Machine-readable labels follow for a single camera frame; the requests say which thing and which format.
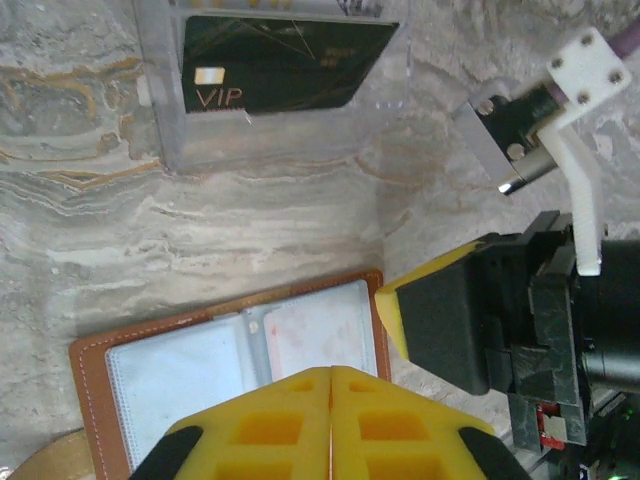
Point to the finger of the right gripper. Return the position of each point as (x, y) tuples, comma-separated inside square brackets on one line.
[(440, 320)]

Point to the clear plastic card tray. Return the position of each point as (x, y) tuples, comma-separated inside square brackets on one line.
[(280, 145)]

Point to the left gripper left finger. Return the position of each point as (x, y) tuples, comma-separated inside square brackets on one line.
[(270, 430)]

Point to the pale pink credit card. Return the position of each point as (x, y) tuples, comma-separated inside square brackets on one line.
[(320, 340)]

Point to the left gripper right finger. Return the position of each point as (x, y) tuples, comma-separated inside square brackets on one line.
[(390, 435)]

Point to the dark grey credit card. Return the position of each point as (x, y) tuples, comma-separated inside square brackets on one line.
[(300, 6)]

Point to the brown leather card holder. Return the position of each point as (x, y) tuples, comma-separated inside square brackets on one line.
[(170, 360)]

